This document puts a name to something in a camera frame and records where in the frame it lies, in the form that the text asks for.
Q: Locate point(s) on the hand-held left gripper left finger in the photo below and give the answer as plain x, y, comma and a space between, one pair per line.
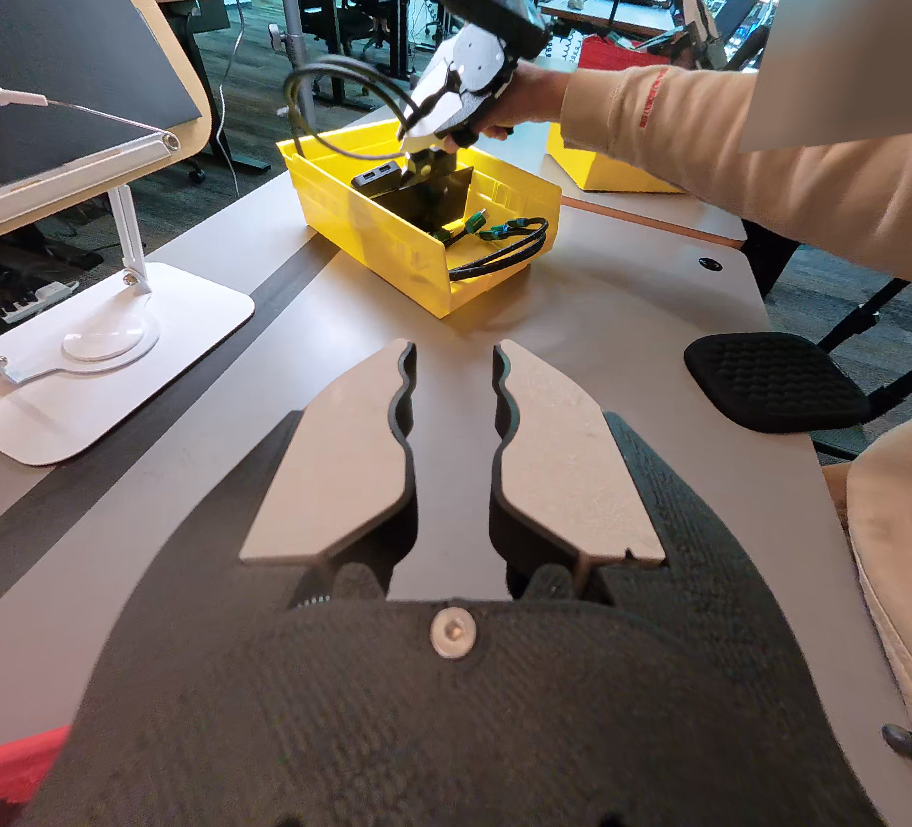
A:
335, 478

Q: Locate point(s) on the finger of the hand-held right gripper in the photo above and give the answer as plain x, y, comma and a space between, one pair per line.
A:
477, 58
438, 125

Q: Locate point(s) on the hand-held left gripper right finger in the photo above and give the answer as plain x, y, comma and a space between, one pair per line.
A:
570, 478

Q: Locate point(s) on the dark grey hdmi adapter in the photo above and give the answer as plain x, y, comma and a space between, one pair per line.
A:
374, 177
427, 165

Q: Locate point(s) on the yellow storage bin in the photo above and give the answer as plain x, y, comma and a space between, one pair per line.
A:
370, 250

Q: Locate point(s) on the red storage bin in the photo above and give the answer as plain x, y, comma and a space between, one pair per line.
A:
28, 770

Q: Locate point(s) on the person's right forearm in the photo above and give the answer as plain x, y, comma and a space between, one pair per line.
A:
712, 129

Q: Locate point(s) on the person's right hand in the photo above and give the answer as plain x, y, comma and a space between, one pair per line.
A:
534, 93

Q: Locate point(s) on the small red crate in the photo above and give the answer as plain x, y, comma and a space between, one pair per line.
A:
620, 54

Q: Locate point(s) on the small yellow bin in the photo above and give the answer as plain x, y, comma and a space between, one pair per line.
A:
598, 168

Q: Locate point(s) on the black chair armrest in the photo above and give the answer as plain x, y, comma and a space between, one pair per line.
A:
769, 378

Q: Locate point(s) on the white tablet stand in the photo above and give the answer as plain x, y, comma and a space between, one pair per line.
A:
142, 343

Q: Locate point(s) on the person's beige hoodie torso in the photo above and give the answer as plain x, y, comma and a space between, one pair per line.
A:
883, 542

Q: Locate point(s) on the white power strip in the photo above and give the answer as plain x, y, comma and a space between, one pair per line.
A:
39, 300

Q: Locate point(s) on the wooden board with black panel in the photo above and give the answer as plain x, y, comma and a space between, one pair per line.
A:
71, 22

